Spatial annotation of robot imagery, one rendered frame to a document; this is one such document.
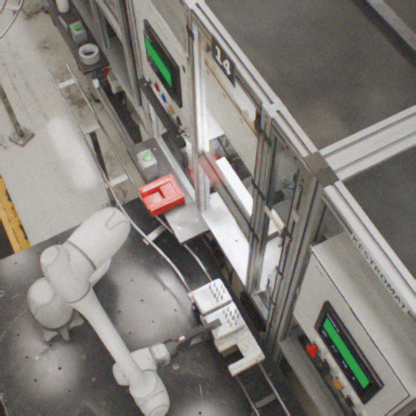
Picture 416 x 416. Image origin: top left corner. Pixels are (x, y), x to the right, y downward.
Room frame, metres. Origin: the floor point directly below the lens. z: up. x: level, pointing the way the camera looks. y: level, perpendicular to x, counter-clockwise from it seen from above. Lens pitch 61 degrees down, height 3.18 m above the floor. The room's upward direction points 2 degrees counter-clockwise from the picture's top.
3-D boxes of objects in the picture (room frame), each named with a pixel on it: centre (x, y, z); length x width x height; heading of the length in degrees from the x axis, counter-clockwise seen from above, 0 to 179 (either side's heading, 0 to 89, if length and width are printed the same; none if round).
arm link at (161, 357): (0.66, 0.20, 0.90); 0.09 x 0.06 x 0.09; 25
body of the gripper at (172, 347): (0.69, 0.13, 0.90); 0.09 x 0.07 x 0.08; 115
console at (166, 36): (1.51, 0.04, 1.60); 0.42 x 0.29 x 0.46; 27
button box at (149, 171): (1.47, 0.24, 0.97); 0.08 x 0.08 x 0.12; 27
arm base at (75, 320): (0.89, 0.65, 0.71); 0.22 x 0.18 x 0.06; 27
